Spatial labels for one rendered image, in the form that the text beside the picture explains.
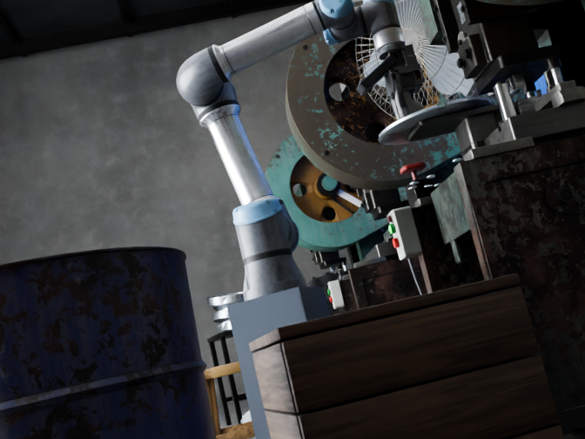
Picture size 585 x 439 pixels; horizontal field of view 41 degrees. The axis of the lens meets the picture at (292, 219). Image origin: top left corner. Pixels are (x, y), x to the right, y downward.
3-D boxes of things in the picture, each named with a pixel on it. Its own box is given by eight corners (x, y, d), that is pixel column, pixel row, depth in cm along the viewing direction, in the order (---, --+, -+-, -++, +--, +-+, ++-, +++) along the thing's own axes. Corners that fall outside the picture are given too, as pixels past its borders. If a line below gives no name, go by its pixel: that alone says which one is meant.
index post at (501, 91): (507, 120, 176) (495, 81, 178) (502, 124, 179) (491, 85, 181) (518, 118, 177) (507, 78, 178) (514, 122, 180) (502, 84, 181)
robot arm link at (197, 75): (157, 58, 190) (339, -31, 184) (171, 72, 201) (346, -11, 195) (173, 100, 188) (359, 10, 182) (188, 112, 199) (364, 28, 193)
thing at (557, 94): (563, 102, 171) (550, 58, 173) (534, 125, 188) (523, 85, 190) (589, 96, 172) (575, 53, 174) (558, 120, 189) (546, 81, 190)
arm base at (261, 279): (234, 304, 177) (225, 261, 179) (259, 303, 192) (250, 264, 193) (295, 287, 173) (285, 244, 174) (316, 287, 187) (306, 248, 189)
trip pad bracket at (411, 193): (429, 243, 216) (411, 176, 220) (420, 249, 226) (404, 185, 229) (449, 239, 217) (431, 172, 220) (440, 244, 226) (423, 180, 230)
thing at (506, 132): (515, 142, 172) (507, 117, 173) (458, 189, 216) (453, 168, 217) (641, 115, 175) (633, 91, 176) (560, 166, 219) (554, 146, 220)
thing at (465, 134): (433, 172, 185) (418, 118, 188) (419, 185, 199) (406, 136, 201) (531, 150, 188) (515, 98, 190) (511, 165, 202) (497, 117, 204)
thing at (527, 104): (522, 117, 189) (517, 99, 190) (501, 135, 204) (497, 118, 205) (557, 109, 190) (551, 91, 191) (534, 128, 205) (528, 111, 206)
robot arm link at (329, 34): (315, 7, 196) (357, -6, 194) (322, 23, 207) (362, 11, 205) (322, 36, 194) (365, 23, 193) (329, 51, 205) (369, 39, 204)
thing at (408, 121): (375, 153, 209) (374, 151, 210) (479, 124, 209) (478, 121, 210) (382, 123, 181) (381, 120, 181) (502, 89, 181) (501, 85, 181)
